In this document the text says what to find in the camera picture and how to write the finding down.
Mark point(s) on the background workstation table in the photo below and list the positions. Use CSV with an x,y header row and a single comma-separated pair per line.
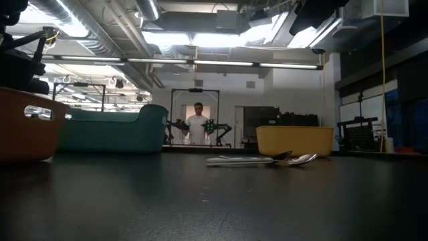
x,y
200,146

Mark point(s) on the orange plastic bin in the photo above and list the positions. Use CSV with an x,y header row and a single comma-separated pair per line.
x,y
26,140

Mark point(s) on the person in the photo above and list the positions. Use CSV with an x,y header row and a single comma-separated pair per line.
x,y
197,129

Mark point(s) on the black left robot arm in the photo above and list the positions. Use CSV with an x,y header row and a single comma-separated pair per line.
x,y
13,13

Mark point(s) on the background black robot arm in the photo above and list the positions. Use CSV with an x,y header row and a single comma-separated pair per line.
x,y
179,126
220,128

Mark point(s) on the blue wall panel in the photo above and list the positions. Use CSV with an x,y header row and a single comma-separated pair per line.
x,y
394,124

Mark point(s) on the grey ceiling unit box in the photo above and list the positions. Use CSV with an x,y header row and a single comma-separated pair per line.
x,y
229,18

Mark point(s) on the iridescent rainbow spoon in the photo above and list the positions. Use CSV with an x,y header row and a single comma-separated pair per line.
x,y
281,155

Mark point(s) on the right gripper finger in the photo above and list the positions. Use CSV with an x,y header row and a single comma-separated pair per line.
x,y
299,26

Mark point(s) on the round silver air duct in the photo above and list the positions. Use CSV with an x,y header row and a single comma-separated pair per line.
x,y
150,8

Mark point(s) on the black ceiling dome camera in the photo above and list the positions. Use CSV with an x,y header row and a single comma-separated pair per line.
x,y
318,51

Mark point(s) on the black background station frame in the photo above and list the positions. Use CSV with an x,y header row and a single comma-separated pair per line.
x,y
80,84
195,90

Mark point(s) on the long ceiling light bar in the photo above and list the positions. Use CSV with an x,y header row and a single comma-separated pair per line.
x,y
220,63

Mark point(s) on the yellow plastic bin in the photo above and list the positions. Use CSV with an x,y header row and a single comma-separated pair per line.
x,y
297,140

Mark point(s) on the teal plastic bin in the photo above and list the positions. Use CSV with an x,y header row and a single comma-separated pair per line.
x,y
117,134

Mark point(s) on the black background cabinet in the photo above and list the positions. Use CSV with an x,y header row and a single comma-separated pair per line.
x,y
261,120

